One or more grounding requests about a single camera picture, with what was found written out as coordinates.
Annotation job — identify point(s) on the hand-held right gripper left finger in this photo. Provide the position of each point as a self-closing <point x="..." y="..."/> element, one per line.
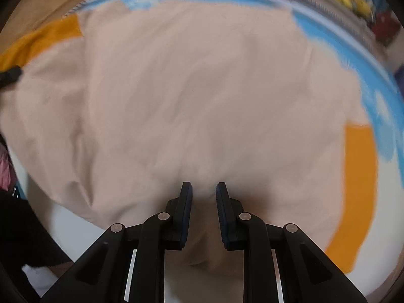
<point x="186" y="214"/>

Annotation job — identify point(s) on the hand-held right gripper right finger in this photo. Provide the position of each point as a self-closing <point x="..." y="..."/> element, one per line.
<point x="222" y="214"/>

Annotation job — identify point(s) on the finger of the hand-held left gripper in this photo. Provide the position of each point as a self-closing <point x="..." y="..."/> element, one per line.
<point x="11" y="75"/>

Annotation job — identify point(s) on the beige and yellow hooded jacket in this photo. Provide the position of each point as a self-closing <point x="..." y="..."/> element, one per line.
<point x="195" y="101"/>

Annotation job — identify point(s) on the pink cloth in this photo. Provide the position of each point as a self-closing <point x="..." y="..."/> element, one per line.
<point x="4" y="167"/>

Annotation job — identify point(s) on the person's dark clothing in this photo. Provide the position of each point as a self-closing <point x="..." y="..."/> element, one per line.
<point x="22" y="233"/>

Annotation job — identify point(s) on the blue patterned bed sheet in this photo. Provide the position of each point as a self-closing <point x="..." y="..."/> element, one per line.
<point x="363" y="69"/>

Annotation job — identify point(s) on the dark red cushion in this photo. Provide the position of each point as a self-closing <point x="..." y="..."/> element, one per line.
<point x="386" y="26"/>

